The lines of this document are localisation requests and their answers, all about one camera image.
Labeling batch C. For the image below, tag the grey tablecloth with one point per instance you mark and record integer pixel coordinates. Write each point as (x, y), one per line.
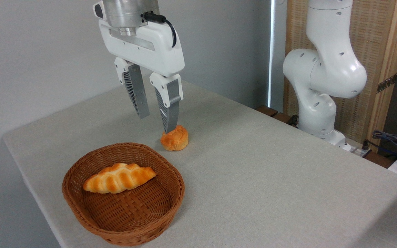
(253, 172)

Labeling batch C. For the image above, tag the braided golden bread loaf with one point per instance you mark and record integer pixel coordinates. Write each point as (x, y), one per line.
(119, 179)

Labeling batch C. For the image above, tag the black metal screen hinge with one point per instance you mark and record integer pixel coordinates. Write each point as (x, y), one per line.
(387, 83)

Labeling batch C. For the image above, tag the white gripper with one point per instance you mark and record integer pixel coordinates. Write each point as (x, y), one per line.
(143, 51)

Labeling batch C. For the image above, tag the brown wicker basket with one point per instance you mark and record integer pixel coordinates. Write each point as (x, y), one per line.
(133, 220)

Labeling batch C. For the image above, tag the round orange bread bun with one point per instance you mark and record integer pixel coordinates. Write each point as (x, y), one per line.
(176, 141)

